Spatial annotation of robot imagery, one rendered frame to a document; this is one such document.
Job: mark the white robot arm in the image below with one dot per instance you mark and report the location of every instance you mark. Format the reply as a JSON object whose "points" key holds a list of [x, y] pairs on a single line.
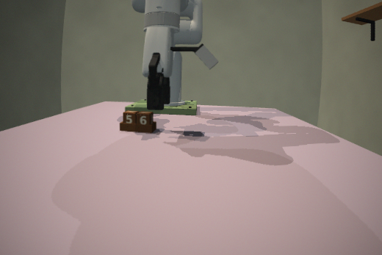
{"points": [[168, 12]]}

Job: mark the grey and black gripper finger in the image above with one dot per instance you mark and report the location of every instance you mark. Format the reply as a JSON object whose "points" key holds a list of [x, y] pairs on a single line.
{"points": [[166, 86], [155, 92]]}

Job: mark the brown wooden number cube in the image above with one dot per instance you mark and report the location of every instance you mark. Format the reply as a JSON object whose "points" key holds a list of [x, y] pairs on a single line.
{"points": [[145, 118], [130, 116]]}

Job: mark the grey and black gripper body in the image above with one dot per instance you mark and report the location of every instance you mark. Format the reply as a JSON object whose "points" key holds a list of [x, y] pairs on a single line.
{"points": [[159, 39]]}

